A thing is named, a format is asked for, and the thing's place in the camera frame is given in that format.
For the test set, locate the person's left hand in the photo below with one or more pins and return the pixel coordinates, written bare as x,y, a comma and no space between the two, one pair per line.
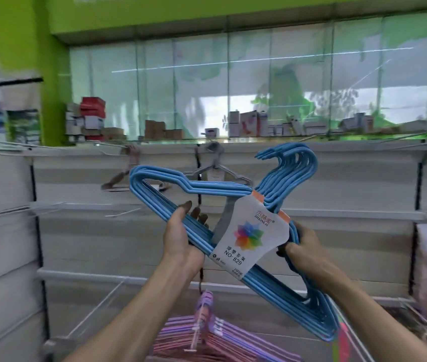
179,245

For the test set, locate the person's right hand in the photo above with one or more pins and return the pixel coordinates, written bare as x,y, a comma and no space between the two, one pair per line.
311,260

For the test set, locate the grey hanger bundle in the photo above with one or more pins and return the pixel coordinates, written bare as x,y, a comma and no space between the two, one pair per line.
217,148
213,176
236,176

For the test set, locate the rose gold metal hanger bundle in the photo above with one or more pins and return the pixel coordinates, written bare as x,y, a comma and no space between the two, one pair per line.
123,179

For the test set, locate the white display rack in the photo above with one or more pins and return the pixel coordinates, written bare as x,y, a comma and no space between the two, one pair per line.
85,229

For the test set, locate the row of pink hangers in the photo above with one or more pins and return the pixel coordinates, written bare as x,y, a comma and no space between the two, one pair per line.
183,346

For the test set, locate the person's left forearm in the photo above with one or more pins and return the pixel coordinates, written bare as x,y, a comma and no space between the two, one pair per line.
130,324

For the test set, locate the person's right forearm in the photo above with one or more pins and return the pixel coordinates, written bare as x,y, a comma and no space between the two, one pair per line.
379,328

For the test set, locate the green and pink hanging goods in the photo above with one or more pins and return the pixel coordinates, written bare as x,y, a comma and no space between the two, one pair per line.
343,343

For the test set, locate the small white printed box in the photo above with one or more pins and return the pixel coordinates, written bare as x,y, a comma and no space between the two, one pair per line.
211,132

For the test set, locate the group of small brown cartons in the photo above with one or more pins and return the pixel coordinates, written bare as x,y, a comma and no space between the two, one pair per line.
157,130

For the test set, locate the white box with red print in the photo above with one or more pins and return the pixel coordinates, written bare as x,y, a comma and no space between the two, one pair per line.
253,124

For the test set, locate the stack of red white boxes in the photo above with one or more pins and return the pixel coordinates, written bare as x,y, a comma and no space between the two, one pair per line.
89,116

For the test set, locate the green white printed packs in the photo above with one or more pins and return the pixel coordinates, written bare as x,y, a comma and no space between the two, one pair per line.
23,128

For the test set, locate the green wall sign board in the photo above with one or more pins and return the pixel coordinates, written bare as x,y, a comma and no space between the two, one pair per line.
198,11

